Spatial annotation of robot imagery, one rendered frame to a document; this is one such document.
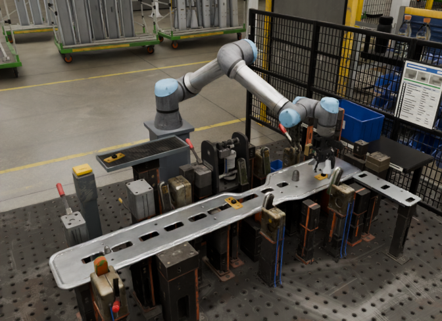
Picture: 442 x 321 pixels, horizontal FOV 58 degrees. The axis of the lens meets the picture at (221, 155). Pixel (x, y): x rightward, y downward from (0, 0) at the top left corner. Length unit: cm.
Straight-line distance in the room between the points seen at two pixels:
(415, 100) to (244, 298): 124
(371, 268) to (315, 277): 26
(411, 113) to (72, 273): 168
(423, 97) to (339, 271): 92
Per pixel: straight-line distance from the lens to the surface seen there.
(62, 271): 144
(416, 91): 217
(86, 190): 167
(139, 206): 157
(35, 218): 227
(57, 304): 177
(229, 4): 974
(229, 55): 175
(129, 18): 878
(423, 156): 217
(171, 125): 206
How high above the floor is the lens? 192
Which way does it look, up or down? 27 degrees down
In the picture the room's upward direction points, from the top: straight up
